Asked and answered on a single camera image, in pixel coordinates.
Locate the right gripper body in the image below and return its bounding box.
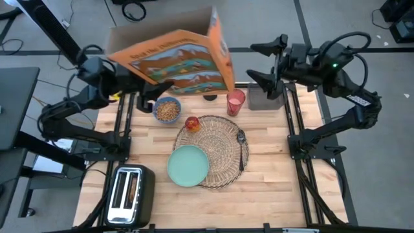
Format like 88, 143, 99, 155
270, 43, 313, 100

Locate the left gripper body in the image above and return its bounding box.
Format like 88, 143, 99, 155
113, 64, 153, 114

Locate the blue bowl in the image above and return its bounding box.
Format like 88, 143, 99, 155
153, 96, 182, 124

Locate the orange cereal box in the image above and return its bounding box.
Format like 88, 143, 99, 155
105, 5, 236, 96

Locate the red plastic cup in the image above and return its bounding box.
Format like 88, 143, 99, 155
226, 89, 246, 117

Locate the red yellow apple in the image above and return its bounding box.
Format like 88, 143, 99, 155
184, 116, 201, 133

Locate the metal spoon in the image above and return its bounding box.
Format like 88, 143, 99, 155
236, 129, 246, 172

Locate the green plate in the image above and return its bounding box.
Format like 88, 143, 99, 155
166, 144, 210, 188

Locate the grey plastic bin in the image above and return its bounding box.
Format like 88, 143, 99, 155
247, 82, 287, 111

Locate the brown cereal heap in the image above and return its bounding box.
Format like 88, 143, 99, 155
157, 100, 180, 122

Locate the round woven straw placemat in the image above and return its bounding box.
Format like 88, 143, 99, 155
173, 115, 250, 190

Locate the black tower stand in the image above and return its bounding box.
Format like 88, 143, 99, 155
16, 0, 87, 67

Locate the black chrome toaster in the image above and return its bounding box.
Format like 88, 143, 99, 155
103, 164, 156, 228

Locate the black desk support beam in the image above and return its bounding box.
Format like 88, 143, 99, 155
14, 131, 87, 171

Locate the black equipment case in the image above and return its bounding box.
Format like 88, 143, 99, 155
380, 0, 414, 23
389, 14, 414, 45

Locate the white paper sheet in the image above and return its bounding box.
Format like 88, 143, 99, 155
32, 137, 74, 174

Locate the black desk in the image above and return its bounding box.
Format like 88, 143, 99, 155
0, 67, 41, 152

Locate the black aluminium table frame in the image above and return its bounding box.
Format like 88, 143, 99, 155
96, 82, 349, 233

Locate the coiled black cable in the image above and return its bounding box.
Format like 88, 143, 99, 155
121, 0, 147, 23

